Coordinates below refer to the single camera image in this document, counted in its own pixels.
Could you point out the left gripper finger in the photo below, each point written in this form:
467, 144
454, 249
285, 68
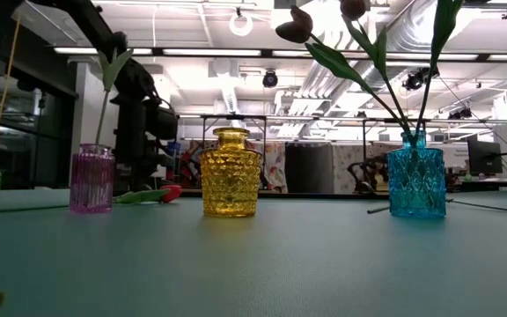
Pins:
139, 167
125, 167

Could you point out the black artificial tulip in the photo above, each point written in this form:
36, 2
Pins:
112, 70

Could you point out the dark red artificial tulip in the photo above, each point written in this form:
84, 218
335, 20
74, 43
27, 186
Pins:
445, 22
353, 8
297, 26

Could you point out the pink tulip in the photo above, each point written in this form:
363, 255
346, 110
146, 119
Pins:
377, 210

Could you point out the black monitor on arm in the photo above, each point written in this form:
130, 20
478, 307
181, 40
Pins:
484, 157

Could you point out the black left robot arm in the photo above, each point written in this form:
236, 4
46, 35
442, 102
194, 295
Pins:
90, 24

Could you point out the black background robot arm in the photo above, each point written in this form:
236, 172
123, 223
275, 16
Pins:
368, 171

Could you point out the pink ribbed glass vase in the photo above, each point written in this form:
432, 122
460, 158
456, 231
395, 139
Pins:
91, 185

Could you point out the yellow diamond-cut glass vase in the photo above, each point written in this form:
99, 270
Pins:
230, 176

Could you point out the blue diamond-cut glass vase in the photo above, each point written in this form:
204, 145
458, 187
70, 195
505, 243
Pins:
416, 185

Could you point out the blue storage bin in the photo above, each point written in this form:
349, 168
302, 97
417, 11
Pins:
174, 147

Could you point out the black equipment rack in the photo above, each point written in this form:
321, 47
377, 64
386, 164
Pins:
38, 145

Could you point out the long ceiling light bar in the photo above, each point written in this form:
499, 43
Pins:
209, 52

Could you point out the yellow stick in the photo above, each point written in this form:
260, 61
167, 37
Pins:
5, 88

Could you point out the floral patterned curtain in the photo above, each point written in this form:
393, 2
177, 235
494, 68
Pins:
275, 163

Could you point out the teal table mat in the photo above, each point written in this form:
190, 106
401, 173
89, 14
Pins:
253, 264

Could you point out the black cabinet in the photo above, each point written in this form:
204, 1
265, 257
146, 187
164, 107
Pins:
308, 167

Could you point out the black ceiling camera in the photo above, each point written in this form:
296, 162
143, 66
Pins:
269, 79
412, 82

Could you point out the silver ceiling duct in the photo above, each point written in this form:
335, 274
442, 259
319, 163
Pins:
370, 81

